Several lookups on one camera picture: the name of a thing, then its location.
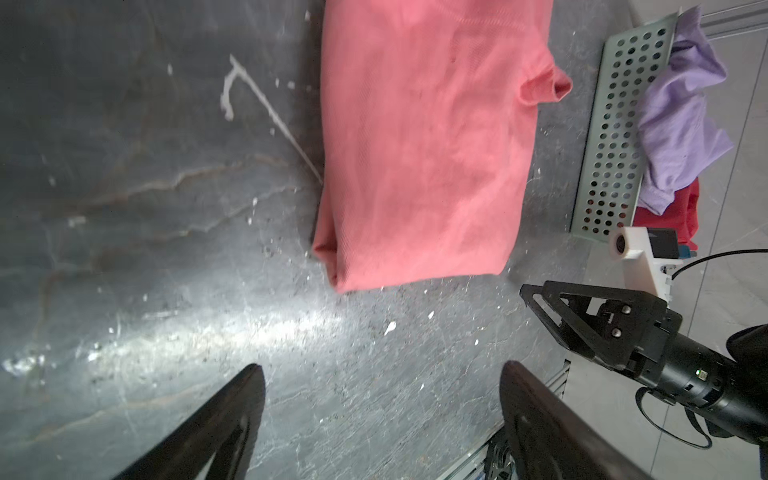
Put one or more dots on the green plastic basket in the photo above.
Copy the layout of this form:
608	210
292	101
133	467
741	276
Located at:
614	162

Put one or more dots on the dark red t shirt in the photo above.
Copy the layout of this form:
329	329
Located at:
681	215

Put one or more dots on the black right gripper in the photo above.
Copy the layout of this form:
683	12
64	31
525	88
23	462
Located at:
648	349

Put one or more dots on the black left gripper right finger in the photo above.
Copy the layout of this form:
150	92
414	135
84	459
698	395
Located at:
548	440

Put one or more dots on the lilac t shirt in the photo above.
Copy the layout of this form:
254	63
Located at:
678	137

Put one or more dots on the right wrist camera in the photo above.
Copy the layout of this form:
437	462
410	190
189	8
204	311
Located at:
648	258

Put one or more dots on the pink t shirt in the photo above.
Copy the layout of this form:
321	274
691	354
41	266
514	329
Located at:
429	118

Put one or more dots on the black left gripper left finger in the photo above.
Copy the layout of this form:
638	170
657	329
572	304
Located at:
219	437

